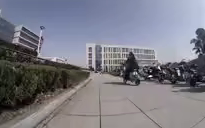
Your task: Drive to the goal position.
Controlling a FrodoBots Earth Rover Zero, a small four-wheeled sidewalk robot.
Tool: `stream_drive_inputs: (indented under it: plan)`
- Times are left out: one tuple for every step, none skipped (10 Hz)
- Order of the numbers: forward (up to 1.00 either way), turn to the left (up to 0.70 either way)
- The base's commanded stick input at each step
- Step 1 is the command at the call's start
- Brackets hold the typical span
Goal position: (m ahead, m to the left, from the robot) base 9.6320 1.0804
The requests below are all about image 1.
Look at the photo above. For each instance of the white glass-fronted building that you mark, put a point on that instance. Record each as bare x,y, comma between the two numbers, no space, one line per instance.
116,56

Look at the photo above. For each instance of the person on scooter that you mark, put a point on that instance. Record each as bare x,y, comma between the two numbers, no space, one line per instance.
131,69

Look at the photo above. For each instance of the grey concrete slab pavement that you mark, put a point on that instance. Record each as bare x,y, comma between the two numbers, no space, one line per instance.
116,103

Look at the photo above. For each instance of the low white building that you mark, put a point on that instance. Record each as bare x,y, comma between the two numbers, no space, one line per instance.
55,59

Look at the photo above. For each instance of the pale concrete kerb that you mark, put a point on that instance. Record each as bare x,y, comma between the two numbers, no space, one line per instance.
53,106

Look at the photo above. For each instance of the street lamp pole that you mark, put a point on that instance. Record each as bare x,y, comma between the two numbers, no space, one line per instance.
40,40

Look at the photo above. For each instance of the row of parked scooters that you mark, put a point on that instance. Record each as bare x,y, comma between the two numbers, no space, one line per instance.
176,73

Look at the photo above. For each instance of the layered white building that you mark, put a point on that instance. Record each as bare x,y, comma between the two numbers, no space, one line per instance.
23,37

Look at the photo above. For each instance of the green clipped hedge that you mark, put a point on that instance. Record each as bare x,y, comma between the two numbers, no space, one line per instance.
20,80

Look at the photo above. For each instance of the tree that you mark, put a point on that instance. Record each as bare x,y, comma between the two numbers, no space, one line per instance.
202,41

